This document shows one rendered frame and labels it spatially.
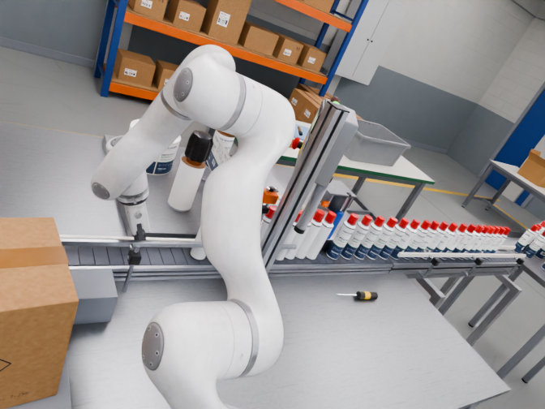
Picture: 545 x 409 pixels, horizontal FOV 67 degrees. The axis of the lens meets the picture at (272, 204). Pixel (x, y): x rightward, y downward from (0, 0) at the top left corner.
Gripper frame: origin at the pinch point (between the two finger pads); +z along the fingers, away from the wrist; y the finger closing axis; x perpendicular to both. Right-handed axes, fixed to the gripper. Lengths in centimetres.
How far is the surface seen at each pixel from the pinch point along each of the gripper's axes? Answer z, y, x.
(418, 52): 120, 440, -532
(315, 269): 31, -5, -60
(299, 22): 63, 438, -294
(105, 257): 3.1, -1.1, 10.0
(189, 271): 13.4, -5.0, -12.4
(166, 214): 10.9, 21.5, -12.0
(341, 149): -30, -18, -51
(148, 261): 7.0, -2.8, -0.9
